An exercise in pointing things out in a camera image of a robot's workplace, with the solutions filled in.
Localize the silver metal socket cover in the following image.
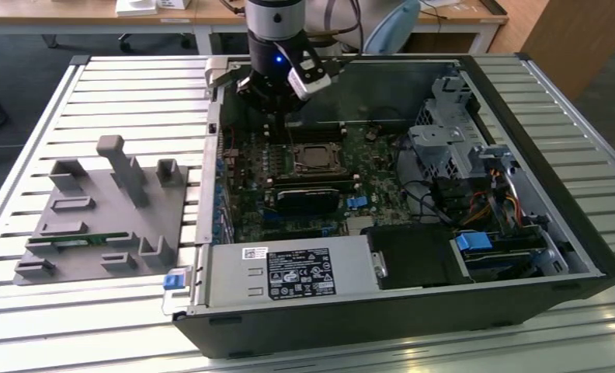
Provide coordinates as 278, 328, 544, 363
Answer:
293, 143, 345, 174

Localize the black PC case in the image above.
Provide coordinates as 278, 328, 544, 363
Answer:
159, 52, 615, 361

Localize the green motherboard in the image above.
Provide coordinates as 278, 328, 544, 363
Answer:
214, 122, 413, 245

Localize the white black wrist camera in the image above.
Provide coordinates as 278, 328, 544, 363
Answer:
285, 58, 335, 103

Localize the silver metal disk bay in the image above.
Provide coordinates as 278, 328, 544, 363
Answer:
447, 221, 572, 287

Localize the blue disk carrier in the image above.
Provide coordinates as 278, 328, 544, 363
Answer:
452, 231, 494, 254

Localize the black plastic shroud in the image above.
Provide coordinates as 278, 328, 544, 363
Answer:
365, 224, 472, 291

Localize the silver CPU green board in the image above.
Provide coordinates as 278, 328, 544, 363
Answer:
302, 147, 338, 167

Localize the wooden cabinet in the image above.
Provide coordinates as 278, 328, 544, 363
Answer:
487, 0, 615, 103

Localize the wooden desk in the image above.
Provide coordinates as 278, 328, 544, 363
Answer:
0, 0, 510, 55

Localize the black office chair base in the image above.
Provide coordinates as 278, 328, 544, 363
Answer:
115, 33, 194, 54

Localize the silver power supply unit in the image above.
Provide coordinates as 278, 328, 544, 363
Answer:
195, 235, 391, 312

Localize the plain white box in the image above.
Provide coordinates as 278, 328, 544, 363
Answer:
114, 0, 159, 18

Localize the grey parts rack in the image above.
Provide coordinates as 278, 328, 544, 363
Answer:
12, 134, 193, 288

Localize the black graphics card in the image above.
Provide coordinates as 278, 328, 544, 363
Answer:
273, 187, 342, 218

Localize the green RAM stick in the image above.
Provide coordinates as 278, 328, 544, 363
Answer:
26, 232, 133, 247

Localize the orange yellow wire bundle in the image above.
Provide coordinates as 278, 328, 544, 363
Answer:
462, 192, 526, 228

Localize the silver chipset heatsink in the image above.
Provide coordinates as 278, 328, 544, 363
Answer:
345, 216, 375, 237

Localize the silver metal drive cage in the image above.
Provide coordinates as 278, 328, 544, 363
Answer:
406, 75, 520, 182

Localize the CPU socket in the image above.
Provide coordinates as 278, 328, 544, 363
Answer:
290, 141, 347, 175

